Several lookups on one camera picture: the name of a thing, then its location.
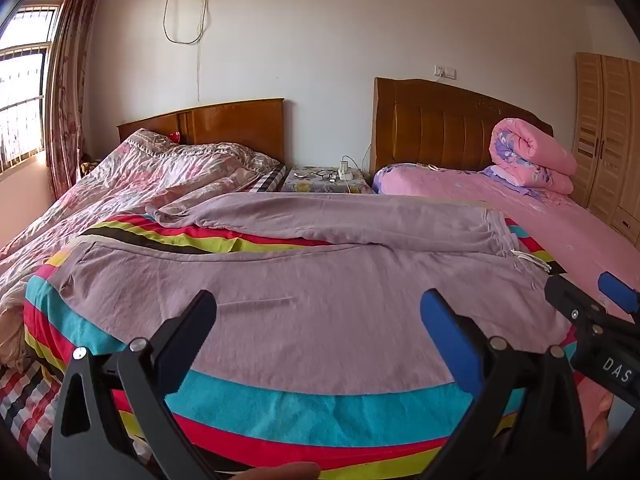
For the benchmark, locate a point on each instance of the black eyeglasses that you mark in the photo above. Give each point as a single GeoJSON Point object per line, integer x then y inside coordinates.
{"type": "Point", "coordinates": [327, 176]}

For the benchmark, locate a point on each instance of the panelled wooden headboard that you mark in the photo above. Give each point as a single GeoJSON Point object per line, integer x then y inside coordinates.
{"type": "Point", "coordinates": [430, 130]}

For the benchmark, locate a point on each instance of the person's left hand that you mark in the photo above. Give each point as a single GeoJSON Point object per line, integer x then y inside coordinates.
{"type": "Point", "coordinates": [280, 472]}

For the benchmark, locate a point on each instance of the plain wooden headboard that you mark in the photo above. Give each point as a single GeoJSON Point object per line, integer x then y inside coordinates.
{"type": "Point", "coordinates": [235, 130]}

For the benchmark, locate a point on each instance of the pink bed sheet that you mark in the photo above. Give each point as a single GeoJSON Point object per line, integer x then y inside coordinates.
{"type": "Point", "coordinates": [500, 200]}

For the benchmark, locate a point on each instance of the pink floral quilt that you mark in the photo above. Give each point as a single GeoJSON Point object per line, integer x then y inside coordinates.
{"type": "Point", "coordinates": [150, 175]}

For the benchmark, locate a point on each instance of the pink patterned curtain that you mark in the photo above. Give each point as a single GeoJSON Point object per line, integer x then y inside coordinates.
{"type": "Point", "coordinates": [70, 110]}

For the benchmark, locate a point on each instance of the white power strip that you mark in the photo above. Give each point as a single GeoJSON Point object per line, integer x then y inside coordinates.
{"type": "Point", "coordinates": [345, 174]}

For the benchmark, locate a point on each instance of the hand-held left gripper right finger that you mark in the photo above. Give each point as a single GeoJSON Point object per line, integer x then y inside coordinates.
{"type": "Point", "coordinates": [445, 335]}

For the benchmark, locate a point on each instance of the beige cloth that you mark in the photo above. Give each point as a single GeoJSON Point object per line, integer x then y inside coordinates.
{"type": "Point", "coordinates": [10, 335]}

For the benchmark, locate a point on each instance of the nightstand with floral cloth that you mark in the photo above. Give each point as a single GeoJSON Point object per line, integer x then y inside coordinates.
{"type": "Point", "coordinates": [320, 187]}

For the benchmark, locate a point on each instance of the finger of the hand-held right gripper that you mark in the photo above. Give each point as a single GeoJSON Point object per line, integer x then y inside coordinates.
{"type": "Point", "coordinates": [620, 290]}
{"type": "Point", "coordinates": [565, 295]}

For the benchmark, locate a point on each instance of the white wall socket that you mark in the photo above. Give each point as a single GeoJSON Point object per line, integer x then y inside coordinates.
{"type": "Point", "coordinates": [445, 72]}

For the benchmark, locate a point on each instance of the barred window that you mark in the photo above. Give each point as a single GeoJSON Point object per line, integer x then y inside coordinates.
{"type": "Point", "coordinates": [25, 110]}

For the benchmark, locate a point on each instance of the striped colourful blanket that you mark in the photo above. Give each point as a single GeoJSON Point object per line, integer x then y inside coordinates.
{"type": "Point", "coordinates": [300, 425]}

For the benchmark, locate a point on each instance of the rolled pink quilt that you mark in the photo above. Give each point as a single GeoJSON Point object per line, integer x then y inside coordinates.
{"type": "Point", "coordinates": [540, 150]}

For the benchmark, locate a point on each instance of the light wooden wardrobe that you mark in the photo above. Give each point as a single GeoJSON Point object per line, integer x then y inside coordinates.
{"type": "Point", "coordinates": [605, 135]}

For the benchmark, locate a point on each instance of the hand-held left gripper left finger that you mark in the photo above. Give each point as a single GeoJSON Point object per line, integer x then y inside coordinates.
{"type": "Point", "coordinates": [192, 325]}

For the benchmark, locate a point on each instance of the mauve pants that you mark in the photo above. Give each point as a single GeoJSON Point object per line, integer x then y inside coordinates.
{"type": "Point", "coordinates": [300, 310]}

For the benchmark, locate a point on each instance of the purple floral pillow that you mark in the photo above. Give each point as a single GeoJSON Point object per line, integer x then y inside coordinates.
{"type": "Point", "coordinates": [500, 176]}

